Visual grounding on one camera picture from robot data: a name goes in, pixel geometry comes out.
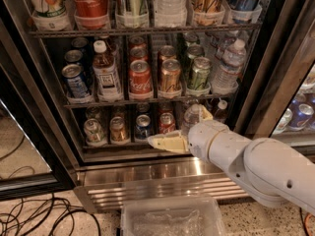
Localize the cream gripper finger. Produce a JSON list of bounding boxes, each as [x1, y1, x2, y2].
[[148, 130, 189, 153], [199, 104, 213, 121]]

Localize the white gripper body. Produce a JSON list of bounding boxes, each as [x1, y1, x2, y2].
[[188, 120, 229, 164]]

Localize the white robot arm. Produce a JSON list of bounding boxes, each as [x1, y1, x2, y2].
[[148, 105, 315, 214]]

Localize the water bottle bottom shelf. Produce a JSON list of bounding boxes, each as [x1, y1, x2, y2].
[[181, 104, 202, 135]]

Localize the tea bottle bottom shelf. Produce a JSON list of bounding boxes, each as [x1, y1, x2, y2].
[[213, 100, 228, 123]]

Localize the red can bottom shelf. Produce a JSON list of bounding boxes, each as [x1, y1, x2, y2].
[[158, 113, 175, 134]]

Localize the blue can bottom shelf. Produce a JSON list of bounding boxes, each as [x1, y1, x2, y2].
[[135, 114, 152, 140]]

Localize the front green can middle shelf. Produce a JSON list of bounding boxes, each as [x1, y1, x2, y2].
[[188, 57, 211, 90]]

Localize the front water bottle middle shelf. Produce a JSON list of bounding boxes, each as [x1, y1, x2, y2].
[[212, 38, 247, 94]]

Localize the gold can bottom shelf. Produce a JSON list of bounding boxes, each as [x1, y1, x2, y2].
[[109, 116, 129, 142]]

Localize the front red cola can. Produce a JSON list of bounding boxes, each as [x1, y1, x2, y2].
[[129, 60, 152, 94]]

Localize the rear green can middle shelf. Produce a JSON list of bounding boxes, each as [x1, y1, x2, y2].
[[183, 32, 199, 47]]

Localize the green white can bottom shelf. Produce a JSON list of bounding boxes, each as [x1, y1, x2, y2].
[[84, 118, 104, 143]]

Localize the steel fridge base grille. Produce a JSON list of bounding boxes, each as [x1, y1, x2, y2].
[[74, 156, 249, 213]]

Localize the blue can right fridge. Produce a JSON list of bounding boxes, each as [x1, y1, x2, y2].
[[288, 103, 314, 131]]

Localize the rear red cola can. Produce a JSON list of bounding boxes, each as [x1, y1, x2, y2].
[[128, 35, 147, 49]]

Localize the front blue can middle shelf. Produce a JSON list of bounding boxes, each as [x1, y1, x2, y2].
[[62, 64, 91, 98]]

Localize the rear blue can middle shelf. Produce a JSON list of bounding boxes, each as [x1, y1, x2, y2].
[[71, 36, 89, 49]]

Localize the open glass fridge door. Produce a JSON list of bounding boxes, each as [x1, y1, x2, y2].
[[0, 23, 75, 201]]

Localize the red cola can top shelf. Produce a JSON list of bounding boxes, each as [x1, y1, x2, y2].
[[69, 0, 110, 19]]

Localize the clear plastic bin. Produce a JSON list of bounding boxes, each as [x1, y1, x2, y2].
[[121, 196, 227, 236]]

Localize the brown tea bottle white cap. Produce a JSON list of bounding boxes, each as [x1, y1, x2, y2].
[[93, 40, 122, 101]]

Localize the middle wire shelf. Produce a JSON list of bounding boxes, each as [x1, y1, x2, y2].
[[63, 93, 234, 109]]

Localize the wire shelf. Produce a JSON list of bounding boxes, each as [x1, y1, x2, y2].
[[29, 23, 262, 38], [63, 93, 234, 109]]

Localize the top wire shelf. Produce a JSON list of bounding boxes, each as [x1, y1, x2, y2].
[[29, 23, 262, 38]]

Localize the orange cable on floor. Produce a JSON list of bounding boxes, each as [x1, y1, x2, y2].
[[303, 212, 315, 236]]

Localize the black floor cables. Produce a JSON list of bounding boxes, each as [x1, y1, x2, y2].
[[0, 194, 102, 236]]

